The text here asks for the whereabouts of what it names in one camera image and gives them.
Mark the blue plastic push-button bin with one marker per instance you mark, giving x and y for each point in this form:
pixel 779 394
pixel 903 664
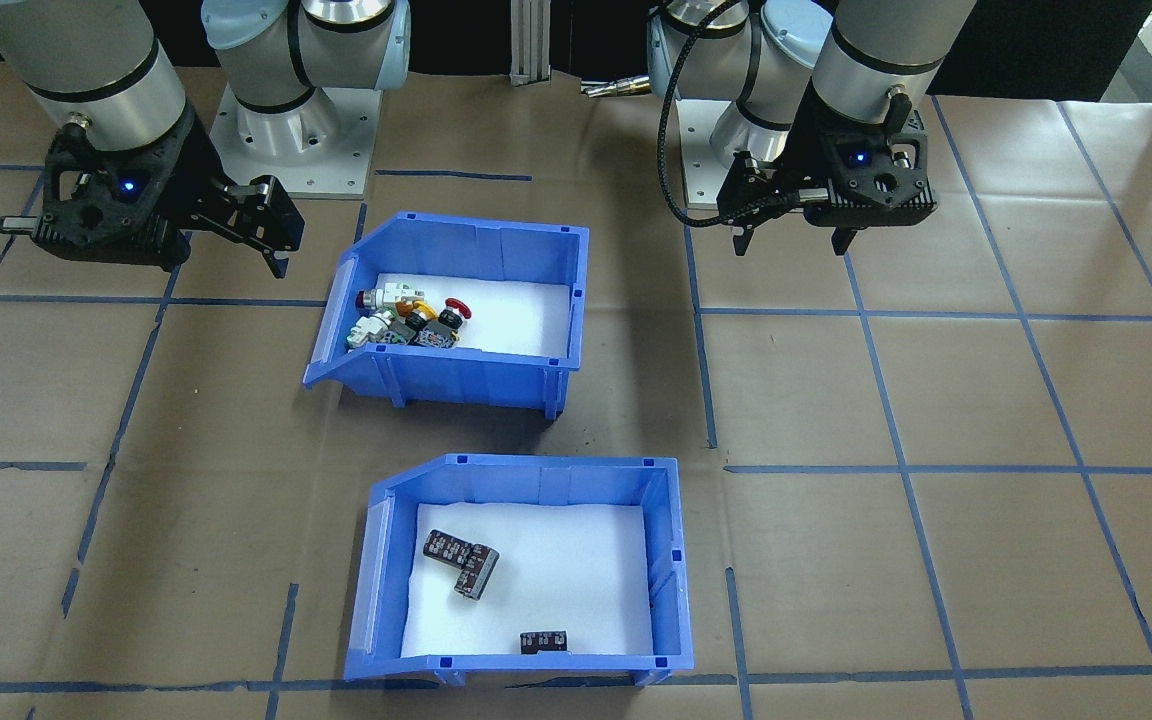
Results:
pixel 476 385

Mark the blue plastic capacitor bin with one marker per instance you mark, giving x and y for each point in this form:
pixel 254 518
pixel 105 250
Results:
pixel 536 670

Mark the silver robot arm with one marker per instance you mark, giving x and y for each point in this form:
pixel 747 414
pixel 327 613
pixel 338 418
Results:
pixel 86 60
pixel 876 60

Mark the white green push button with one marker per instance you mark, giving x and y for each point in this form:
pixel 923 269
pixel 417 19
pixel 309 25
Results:
pixel 368 330

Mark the silver metal plug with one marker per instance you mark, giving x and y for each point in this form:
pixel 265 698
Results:
pixel 616 88

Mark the red mushroom push button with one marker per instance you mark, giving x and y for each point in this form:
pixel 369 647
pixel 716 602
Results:
pixel 455 307

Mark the black cylindrical capacitor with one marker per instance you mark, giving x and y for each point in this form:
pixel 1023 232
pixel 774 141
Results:
pixel 476 573
pixel 543 642
pixel 444 547

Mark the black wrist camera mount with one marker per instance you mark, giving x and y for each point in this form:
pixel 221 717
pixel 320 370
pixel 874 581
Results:
pixel 61 225
pixel 911 195

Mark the white square base plate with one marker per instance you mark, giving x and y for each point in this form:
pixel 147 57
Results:
pixel 701 170
pixel 356 170

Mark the white switch red lens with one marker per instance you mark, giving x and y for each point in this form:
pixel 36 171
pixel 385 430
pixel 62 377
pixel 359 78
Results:
pixel 396 295

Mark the yellow push button switch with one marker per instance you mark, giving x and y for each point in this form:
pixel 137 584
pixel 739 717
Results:
pixel 420 312

